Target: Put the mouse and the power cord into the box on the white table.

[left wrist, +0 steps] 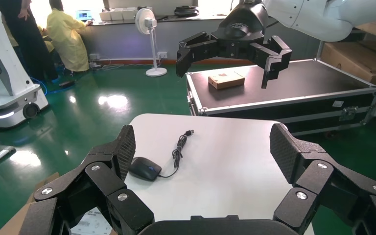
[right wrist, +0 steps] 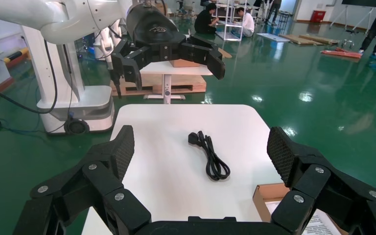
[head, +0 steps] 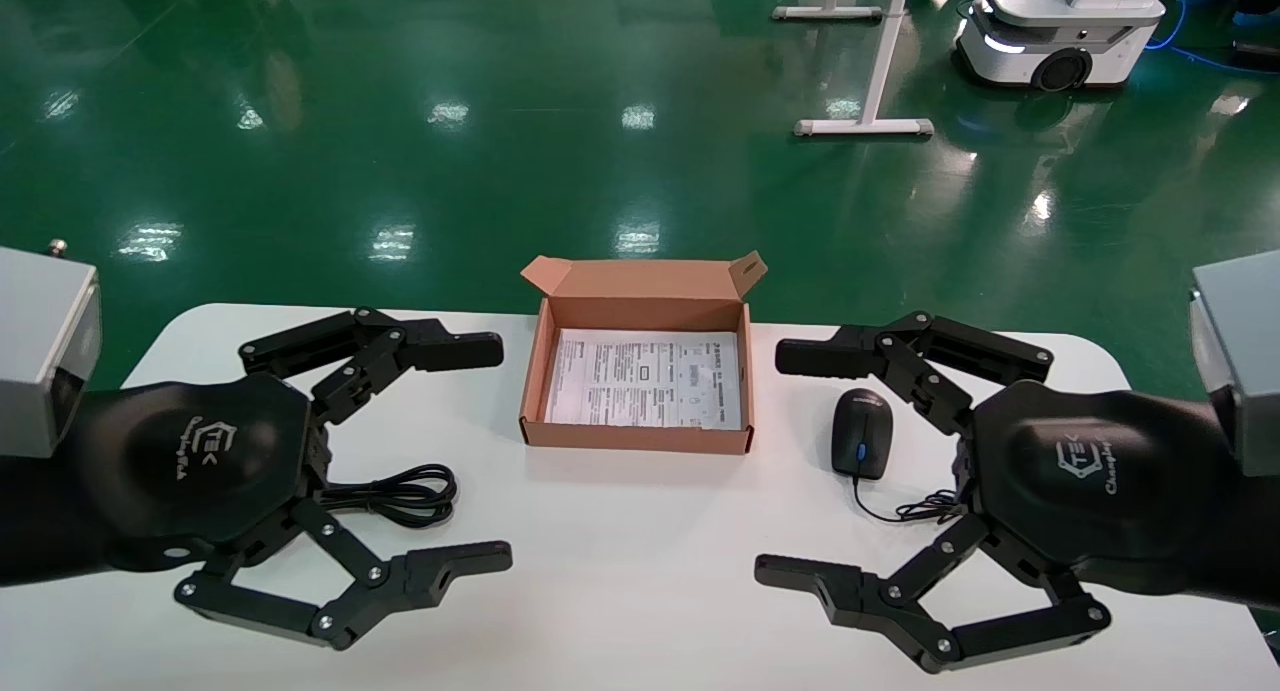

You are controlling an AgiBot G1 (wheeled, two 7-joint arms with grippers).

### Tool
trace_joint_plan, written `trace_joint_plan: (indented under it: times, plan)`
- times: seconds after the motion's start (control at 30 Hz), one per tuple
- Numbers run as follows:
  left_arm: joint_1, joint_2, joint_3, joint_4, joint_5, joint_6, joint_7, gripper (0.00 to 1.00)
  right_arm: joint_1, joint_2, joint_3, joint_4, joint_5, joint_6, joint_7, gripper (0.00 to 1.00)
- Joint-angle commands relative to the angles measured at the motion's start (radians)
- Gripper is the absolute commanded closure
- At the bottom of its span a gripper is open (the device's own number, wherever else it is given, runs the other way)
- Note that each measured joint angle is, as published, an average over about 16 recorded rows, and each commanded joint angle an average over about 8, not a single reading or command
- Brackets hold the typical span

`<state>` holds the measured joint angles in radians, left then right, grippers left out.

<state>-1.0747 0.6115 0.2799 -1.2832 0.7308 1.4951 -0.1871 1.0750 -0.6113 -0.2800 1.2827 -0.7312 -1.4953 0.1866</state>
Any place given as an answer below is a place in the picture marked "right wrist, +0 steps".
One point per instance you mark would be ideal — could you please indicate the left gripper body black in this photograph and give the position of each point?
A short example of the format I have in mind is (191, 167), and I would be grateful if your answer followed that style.
(152, 29)

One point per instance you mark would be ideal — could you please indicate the wooden pallet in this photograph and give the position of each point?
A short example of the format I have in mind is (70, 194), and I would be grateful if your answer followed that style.
(188, 85)

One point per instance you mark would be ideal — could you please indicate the red flat object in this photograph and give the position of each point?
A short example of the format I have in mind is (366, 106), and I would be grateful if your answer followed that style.
(342, 53)

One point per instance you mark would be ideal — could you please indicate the seated person in black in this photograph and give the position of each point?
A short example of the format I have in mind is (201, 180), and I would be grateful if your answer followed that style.
(204, 21)

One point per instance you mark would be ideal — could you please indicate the seated person in white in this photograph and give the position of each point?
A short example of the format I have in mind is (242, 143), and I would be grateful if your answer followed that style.
(248, 24)

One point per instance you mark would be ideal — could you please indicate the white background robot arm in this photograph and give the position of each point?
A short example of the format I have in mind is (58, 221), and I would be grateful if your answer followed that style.
(105, 42)

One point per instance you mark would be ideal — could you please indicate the white robot body with base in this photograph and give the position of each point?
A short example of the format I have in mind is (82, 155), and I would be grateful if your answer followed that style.
(77, 110)

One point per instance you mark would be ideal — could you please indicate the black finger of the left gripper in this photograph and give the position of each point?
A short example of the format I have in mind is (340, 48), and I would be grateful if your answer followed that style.
(126, 61)
(207, 53)

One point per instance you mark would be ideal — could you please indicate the small cardboard box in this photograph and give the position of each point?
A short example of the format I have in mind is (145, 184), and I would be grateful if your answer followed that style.
(183, 63)

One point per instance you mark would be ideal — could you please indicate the white flat board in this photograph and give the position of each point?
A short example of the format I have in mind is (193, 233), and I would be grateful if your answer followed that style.
(272, 37)

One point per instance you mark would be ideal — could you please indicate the white shelf frame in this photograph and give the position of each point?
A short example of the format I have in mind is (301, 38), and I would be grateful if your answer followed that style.
(228, 24)

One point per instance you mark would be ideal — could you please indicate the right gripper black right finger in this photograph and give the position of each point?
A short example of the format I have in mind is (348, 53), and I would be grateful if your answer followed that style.
(324, 191)

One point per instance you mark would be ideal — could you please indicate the brown flat board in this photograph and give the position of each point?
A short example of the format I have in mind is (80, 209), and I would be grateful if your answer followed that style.
(300, 40)
(321, 39)

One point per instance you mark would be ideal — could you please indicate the brown cardboard box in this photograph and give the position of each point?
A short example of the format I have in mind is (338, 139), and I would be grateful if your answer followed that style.
(262, 198)

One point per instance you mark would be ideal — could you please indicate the white side table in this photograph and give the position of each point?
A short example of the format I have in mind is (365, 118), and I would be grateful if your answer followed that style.
(175, 68)

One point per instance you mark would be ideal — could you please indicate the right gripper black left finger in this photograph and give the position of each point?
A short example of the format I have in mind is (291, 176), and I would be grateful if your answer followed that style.
(77, 191)

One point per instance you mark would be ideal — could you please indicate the screen stand with legs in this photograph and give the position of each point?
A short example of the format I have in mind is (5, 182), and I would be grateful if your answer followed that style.
(360, 2)

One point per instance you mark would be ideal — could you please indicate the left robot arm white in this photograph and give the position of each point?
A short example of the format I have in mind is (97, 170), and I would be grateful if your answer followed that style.
(77, 16)

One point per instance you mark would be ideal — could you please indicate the red box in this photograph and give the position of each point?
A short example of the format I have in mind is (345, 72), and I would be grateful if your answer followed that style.
(318, 16)

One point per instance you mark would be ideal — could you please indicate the yellow black barrier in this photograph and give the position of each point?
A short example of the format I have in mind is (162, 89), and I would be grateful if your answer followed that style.
(16, 55)

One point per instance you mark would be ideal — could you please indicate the standing person dark clothes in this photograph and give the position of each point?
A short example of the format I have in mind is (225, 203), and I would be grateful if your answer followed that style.
(274, 9)

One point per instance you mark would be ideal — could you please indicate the printed paper sheet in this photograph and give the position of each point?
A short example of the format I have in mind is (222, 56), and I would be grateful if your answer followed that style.
(317, 225)

